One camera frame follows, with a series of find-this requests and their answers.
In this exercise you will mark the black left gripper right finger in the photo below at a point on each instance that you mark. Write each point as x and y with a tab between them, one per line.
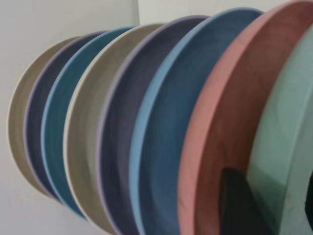
310	198

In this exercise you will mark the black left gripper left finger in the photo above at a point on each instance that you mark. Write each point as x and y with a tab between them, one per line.
237	208

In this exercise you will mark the green round plate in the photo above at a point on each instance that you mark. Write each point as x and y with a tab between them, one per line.
281	122

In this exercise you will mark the pink round plate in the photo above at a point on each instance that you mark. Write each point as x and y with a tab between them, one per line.
220	110

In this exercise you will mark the navy plate light blue rim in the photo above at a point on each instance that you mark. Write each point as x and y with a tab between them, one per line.
166	122

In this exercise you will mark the purple round plate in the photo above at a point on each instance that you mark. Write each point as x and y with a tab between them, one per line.
34	122
115	127

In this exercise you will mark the beige round plate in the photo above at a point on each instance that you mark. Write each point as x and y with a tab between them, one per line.
80	127
19	110

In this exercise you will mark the teal blue round plate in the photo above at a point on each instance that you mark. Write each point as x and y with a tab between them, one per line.
53	122

